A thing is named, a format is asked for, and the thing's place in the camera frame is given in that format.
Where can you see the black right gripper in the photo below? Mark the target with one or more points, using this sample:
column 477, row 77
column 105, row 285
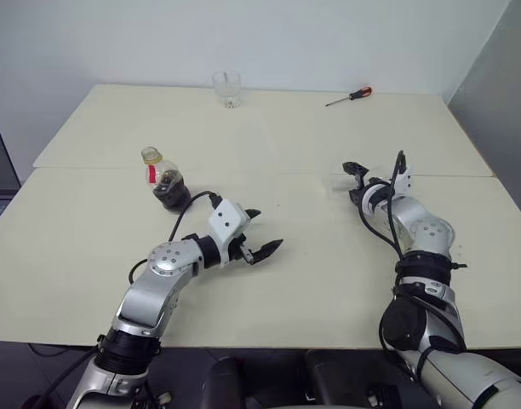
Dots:
column 364, row 180

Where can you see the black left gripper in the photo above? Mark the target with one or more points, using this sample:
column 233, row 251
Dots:
column 238, row 245

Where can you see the small bottle with dark contents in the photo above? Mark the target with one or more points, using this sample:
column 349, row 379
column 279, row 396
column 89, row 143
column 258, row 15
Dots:
column 171, row 194

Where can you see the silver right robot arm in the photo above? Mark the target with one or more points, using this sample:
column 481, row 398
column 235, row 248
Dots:
column 431, row 230

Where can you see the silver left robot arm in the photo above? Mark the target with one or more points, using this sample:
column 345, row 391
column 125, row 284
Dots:
column 150, row 298

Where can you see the red and black screwdriver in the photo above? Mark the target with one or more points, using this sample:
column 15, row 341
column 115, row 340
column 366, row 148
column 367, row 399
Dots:
column 358, row 93

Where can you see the clear glass tumbler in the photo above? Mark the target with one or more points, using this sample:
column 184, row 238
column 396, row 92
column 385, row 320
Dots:
column 226, row 87

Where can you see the dark rounded shape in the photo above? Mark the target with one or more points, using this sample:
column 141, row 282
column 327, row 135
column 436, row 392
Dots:
column 224, row 383
column 337, row 379

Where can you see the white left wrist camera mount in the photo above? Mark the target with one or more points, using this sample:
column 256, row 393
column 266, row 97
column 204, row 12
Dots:
column 226, row 219

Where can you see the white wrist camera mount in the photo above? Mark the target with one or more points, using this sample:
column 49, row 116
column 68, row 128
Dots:
column 404, row 181
column 226, row 219

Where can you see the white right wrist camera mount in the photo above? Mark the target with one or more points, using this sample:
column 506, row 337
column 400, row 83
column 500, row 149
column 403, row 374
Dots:
column 404, row 181

